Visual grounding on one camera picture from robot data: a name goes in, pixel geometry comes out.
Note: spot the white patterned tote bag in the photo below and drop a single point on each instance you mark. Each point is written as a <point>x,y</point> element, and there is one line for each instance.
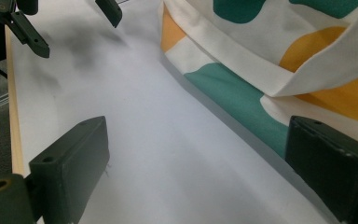
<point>245,46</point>

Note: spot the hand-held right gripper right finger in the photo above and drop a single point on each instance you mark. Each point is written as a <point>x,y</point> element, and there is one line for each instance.
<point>332,168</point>

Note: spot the light blue table mat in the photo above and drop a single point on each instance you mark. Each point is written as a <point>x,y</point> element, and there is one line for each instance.
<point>143,130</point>

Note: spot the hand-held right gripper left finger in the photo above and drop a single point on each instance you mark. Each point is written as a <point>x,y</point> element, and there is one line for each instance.
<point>71,168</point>

